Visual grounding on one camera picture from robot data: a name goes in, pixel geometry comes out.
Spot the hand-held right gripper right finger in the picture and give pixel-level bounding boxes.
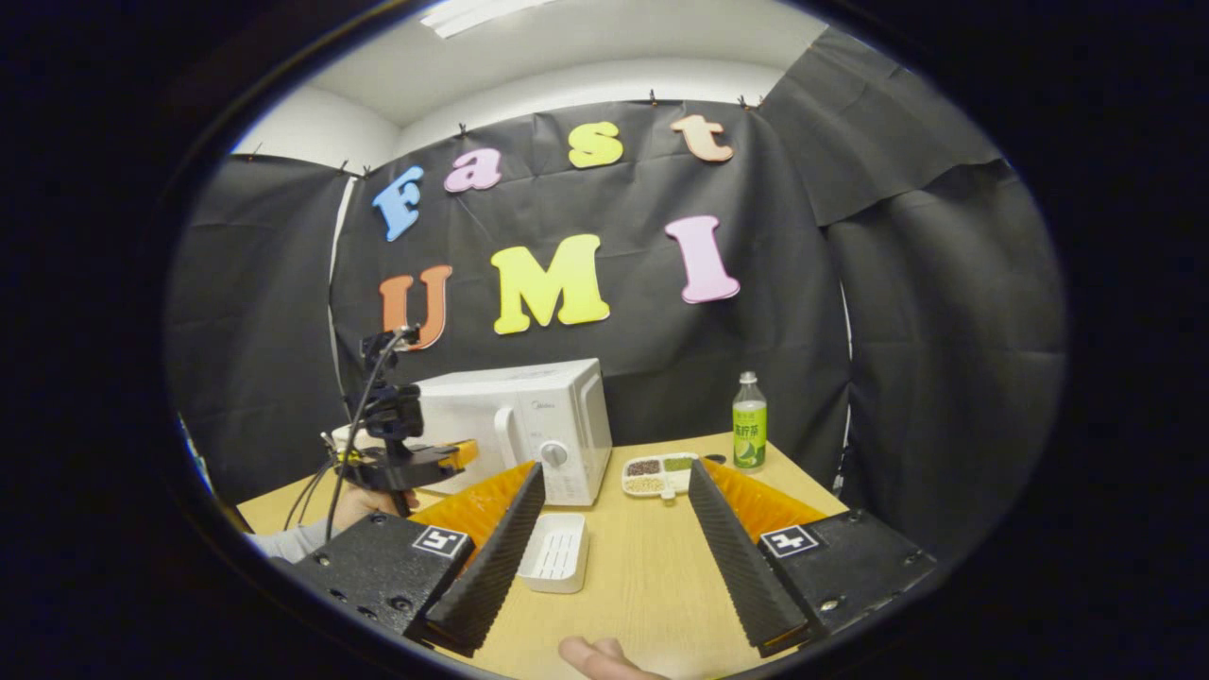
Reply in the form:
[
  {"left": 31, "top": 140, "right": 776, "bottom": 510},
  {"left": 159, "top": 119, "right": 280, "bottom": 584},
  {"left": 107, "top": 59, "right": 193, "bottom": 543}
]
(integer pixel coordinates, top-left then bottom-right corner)
[{"left": 687, "top": 459, "right": 939, "bottom": 660}]

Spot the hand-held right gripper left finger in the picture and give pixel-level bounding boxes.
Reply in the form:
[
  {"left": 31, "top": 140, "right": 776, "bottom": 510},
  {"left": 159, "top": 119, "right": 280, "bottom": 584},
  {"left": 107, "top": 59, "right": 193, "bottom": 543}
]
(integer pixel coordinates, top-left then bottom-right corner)
[{"left": 280, "top": 461, "right": 548, "bottom": 659}]

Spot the white microwave oven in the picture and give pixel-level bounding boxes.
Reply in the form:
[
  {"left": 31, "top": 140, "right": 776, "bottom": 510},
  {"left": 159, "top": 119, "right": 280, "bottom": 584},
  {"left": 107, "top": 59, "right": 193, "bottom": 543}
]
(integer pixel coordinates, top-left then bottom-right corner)
[{"left": 331, "top": 358, "right": 614, "bottom": 508}]

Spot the white rectangular tray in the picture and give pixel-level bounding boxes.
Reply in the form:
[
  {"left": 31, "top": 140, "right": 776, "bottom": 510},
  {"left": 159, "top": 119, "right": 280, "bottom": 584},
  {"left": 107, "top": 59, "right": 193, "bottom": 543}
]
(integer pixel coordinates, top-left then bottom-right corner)
[{"left": 517, "top": 513, "right": 590, "bottom": 595}]

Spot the white divided bean dish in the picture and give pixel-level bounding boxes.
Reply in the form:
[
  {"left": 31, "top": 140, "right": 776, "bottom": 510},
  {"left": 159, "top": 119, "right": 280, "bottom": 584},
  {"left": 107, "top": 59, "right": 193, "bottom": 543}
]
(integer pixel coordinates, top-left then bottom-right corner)
[{"left": 621, "top": 452, "right": 703, "bottom": 502}]

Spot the green label drink bottle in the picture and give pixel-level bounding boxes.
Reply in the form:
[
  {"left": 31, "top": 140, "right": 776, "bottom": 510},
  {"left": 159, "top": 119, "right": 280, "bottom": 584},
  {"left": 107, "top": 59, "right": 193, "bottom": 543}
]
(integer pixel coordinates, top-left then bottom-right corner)
[{"left": 731, "top": 371, "right": 769, "bottom": 471}]

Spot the black backdrop cloth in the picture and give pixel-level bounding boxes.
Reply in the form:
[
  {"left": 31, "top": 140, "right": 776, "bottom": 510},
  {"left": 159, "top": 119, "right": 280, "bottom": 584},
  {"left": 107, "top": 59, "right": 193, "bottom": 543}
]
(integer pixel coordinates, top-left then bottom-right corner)
[{"left": 165, "top": 26, "right": 1068, "bottom": 568}]

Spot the large ceiling light panel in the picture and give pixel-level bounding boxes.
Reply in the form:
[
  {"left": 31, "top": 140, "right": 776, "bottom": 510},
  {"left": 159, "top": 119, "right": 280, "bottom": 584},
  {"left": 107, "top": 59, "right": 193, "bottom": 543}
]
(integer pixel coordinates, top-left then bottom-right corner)
[{"left": 419, "top": 0, "right": 560, "bottom": 40}]

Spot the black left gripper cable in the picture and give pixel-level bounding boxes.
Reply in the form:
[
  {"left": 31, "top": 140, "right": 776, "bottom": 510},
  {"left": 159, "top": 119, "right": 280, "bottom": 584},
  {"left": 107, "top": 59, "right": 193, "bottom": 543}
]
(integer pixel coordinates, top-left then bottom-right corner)
[{"left": 283, "top": 329, "right": 418, "bottom": 544}]

